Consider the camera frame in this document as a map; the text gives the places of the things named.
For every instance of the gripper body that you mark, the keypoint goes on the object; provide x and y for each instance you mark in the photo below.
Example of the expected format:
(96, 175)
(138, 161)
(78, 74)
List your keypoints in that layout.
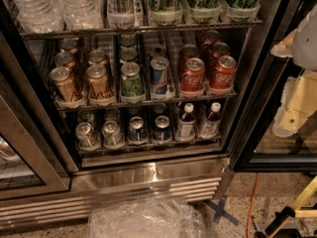
(306, 44)

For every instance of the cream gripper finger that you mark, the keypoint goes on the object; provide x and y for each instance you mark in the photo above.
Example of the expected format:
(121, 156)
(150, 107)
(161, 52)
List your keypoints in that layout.
(284, 49)
(283, 123)

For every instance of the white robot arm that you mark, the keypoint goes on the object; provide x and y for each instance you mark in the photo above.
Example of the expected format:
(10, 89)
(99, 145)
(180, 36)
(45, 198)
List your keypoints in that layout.
(305, 43)

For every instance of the open glass fridge door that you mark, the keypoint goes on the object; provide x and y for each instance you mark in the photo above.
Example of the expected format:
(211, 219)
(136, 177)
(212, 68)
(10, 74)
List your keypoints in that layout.
(261, 79)

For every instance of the red cola can middle right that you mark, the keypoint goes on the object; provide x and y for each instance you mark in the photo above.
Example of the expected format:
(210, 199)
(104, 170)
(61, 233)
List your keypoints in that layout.
(215, 51)

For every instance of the red cola can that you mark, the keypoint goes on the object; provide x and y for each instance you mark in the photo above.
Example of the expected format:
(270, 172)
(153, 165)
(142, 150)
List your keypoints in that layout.
(207, 38)
(222, 77)
(188, 51)
(215, 51)
(192, 76)

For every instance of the red cola can front right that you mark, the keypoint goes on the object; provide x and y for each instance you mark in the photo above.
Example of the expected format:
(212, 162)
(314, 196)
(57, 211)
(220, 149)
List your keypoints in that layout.
(222, 77)

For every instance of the red cola can back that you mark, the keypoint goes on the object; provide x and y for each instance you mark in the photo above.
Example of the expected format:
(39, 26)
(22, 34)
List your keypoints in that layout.
(207, 38)

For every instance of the red cola can front left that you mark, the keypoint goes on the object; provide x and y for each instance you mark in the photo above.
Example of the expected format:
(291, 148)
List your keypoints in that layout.
(192, 76)

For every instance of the red cola can middle left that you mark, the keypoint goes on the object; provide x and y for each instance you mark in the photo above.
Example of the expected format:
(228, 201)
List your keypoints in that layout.
(188, 51)

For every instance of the blue energy drink can front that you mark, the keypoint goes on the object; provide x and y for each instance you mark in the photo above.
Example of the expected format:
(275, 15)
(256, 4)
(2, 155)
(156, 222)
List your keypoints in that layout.
(159, 69)

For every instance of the dark can behind blue can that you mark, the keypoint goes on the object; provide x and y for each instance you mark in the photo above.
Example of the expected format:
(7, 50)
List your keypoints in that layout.
(157, 51)

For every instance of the plaid green can top shelf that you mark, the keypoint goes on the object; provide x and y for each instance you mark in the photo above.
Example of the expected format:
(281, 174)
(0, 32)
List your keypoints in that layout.
(164, 12)

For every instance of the green can front middle shelf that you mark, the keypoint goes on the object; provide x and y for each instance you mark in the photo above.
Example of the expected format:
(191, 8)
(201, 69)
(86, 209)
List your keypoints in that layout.
(132, 88)

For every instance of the green can back middle shelf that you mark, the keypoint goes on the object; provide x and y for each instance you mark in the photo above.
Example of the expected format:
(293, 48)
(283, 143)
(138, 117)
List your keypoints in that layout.
(127, 41)

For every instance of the plaid grey can top shelf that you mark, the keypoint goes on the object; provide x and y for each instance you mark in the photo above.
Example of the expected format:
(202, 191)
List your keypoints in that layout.
(124, 14)

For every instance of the silver can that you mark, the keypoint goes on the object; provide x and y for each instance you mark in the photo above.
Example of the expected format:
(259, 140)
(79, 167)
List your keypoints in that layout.
(112, 114)
(112, 135)
(87, 116)
(86, 136)

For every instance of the stainless steel display fridge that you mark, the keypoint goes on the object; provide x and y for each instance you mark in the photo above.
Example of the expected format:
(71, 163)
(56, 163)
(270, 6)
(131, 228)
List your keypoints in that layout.
(194, 169)

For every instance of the gold can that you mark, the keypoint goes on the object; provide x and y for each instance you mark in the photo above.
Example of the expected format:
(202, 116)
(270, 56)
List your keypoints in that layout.
(68, 91)
(69, 45)
(66, 59)
(98, 57)
(98, 80)

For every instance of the silver can bottom front left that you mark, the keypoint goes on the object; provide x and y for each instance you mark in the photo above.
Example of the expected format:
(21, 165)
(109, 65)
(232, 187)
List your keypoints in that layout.
(86, 136)

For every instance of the silver can bottom back left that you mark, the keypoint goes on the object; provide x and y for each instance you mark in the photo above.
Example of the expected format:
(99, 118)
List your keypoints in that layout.
(87, 116)

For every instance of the gold can back left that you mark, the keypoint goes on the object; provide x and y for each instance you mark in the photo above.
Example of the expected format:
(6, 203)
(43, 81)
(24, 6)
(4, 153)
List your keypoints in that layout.
(69, 45)

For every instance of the gold can middle left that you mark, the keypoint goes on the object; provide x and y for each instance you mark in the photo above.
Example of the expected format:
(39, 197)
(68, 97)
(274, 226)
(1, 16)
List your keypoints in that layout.
(66, 59)

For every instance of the gold can front left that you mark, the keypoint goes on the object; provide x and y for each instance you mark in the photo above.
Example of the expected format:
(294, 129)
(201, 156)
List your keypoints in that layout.
(68, 91)

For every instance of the closed left glass fridge door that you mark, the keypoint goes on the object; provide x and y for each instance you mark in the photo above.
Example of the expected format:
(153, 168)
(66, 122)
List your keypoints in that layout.
(28, 164)

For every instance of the dark bottle white cap right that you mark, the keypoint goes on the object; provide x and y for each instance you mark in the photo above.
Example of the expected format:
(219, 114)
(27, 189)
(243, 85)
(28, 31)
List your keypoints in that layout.
(210, 121)

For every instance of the dark bottle white cap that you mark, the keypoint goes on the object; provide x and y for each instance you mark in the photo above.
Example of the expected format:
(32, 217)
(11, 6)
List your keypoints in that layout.
(210, 121)
(185, 122)

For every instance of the dark bottle white cap left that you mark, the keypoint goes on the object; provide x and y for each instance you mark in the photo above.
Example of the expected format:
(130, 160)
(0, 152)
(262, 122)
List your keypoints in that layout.
(185, 122)

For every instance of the blue tape cross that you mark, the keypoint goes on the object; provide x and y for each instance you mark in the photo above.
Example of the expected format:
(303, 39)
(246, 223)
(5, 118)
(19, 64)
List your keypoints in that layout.
(220, 211)

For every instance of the clear plastic bag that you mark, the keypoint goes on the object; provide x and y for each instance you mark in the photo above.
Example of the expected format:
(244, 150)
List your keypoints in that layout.
(147, 218)

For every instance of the clear water bottle right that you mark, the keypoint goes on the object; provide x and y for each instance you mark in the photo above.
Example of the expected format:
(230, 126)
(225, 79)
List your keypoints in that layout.
(82, 14)

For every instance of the clear water bottle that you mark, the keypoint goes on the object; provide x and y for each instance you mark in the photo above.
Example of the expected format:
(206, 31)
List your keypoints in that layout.
(40, 16)
(82, 14)

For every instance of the clear water bottle left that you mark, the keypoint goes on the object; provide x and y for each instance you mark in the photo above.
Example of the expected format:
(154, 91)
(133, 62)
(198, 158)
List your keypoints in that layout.
(40, 16)

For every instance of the yellow black stand frame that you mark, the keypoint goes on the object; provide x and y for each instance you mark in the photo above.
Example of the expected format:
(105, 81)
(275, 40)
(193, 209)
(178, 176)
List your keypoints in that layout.
(297, 209)

